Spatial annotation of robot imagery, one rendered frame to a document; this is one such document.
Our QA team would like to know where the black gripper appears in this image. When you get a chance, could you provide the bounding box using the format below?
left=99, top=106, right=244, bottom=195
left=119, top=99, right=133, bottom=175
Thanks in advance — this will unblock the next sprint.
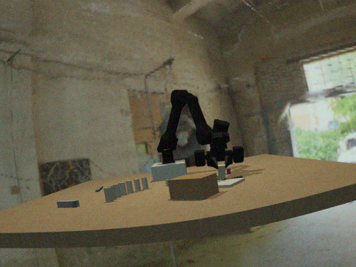
left=194, top=146, right=244, bottom=169

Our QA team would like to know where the brown rectangular block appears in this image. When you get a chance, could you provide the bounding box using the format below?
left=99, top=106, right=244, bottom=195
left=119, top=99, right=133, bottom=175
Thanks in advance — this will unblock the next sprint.
left=167, top=173, right=219, bottom=200

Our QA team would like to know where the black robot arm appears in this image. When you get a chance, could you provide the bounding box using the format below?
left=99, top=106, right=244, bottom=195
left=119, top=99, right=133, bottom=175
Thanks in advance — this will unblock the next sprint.
left=157, top=90, right=230, bottom=164

